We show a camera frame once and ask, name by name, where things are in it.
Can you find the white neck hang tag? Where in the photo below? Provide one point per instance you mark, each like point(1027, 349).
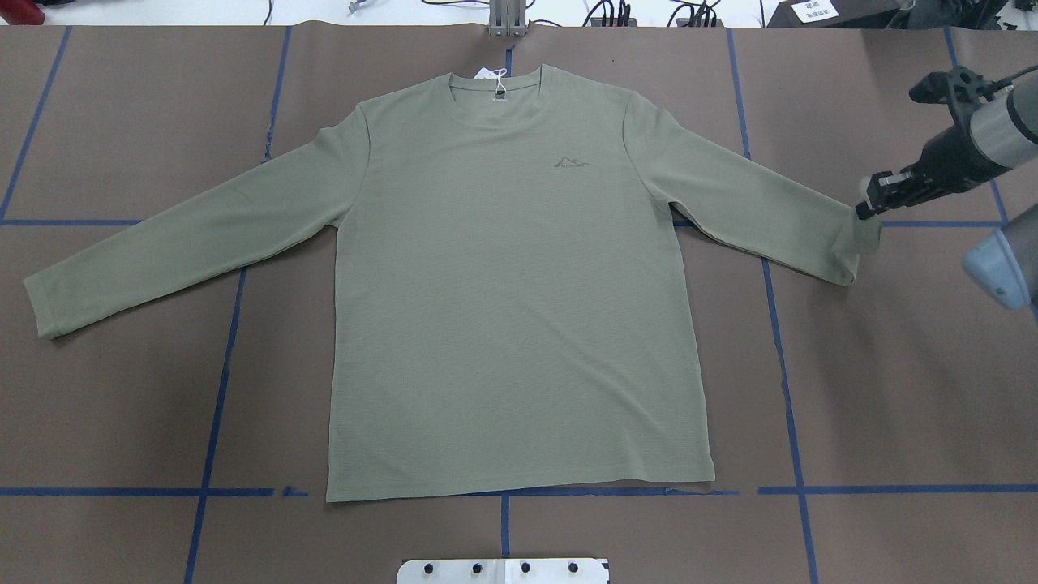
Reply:
point(497, 75)

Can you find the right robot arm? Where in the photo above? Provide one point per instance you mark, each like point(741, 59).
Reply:
point(992, 132)

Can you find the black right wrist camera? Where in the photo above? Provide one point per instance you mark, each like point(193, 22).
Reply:
point(961, 90)

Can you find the white metal base plate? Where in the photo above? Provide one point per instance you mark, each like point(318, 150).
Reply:
point(505, 570)

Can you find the olive green long-sleeve shirt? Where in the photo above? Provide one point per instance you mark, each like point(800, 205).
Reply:
point(511, 309)

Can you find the red object at corner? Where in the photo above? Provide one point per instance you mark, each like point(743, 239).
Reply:
point(21, 12)

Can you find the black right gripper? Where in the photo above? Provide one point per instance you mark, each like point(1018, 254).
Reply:
point(950, 159)

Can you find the black box with label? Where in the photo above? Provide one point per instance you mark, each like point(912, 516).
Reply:
point(834, 14)

